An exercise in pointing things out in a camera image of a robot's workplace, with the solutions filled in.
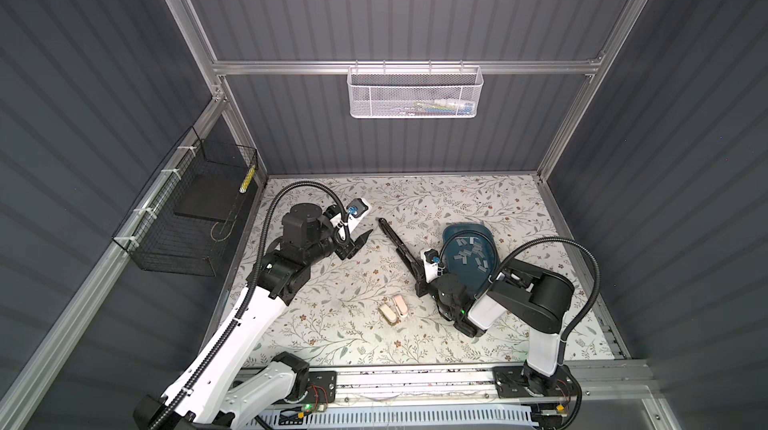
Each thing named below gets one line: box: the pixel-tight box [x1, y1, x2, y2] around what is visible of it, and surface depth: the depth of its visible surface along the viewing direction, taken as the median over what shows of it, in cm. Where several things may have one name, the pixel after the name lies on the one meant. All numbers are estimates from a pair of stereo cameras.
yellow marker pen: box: [239, 165, 256, 194], surface depth 82 cm
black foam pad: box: [174, 174, 247, 223], surface depth 75 cm
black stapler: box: [378, 218, 429, 297], surface depth 95 cm
